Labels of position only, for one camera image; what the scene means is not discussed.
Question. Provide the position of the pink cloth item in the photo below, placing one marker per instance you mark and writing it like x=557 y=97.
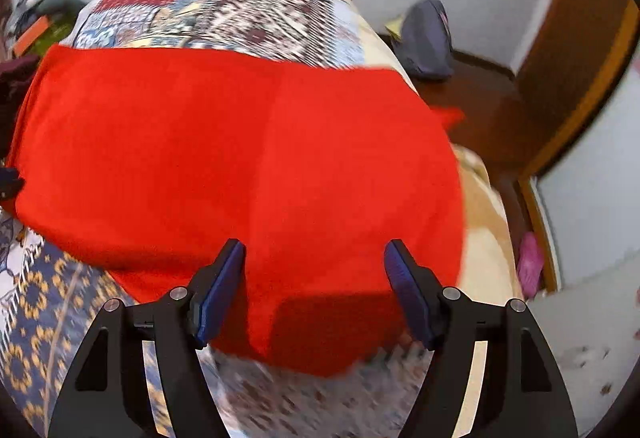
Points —
x=530 y=263

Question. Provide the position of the brown wooden door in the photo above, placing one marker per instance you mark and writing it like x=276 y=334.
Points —
x=575 y=68

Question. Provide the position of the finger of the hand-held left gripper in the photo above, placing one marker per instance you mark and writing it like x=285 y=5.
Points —
x=10 y=184

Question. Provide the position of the red garment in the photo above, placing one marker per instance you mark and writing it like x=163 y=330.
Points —
x=225 y=158

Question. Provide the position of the grey-blue backpack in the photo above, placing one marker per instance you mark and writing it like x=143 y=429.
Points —
x=425 y=43

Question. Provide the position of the grey-green cloth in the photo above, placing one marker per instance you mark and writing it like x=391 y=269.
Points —
x=60 y=4

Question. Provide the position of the yellow cloth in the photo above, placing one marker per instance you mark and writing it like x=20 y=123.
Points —
x=394 y=27

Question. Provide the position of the orange box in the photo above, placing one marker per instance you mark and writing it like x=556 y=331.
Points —
x=31 y=34

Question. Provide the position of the patchwork printed blanket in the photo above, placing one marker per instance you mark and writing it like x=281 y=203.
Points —
x=260 y=13

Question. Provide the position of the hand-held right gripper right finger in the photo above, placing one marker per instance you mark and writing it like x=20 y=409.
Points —
x=407 y=283

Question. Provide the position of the maroon cloth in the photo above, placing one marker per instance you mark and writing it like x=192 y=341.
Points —
x=15 y=88

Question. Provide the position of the white floral sheet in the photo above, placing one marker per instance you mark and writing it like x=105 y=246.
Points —
x=585 y=333

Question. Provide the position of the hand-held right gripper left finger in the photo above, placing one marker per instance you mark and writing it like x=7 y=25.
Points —
x=222 y=288

